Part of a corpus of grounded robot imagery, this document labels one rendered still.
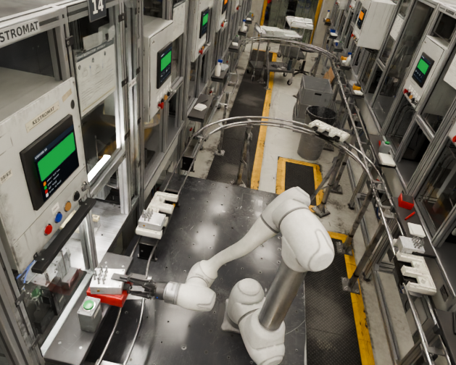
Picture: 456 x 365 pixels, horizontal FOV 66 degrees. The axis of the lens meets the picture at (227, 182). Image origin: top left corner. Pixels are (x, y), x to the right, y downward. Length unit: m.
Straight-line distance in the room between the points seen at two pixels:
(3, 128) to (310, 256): 0.92
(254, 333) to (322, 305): 1.46
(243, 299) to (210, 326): 0.28
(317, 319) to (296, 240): 1.75
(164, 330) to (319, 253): 0.96
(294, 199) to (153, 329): 0.97
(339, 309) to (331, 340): 0.29
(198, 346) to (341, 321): 1.43
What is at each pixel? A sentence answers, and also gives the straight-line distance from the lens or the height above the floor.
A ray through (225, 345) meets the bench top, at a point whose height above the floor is 0.68.
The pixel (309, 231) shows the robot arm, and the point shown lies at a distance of 1.18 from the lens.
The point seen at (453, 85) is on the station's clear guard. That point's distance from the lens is 2.75.
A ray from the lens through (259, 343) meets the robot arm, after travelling 1.59.
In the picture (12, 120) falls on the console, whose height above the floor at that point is 1.82.
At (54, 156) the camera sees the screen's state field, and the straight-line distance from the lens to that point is 1.16.
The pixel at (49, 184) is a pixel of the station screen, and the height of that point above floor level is 1.59.
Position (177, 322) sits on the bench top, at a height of 0.68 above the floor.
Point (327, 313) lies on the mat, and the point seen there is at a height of 0.01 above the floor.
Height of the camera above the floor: 2.27
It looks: 36 degrees down
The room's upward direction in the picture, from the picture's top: 10 degrees clockwise
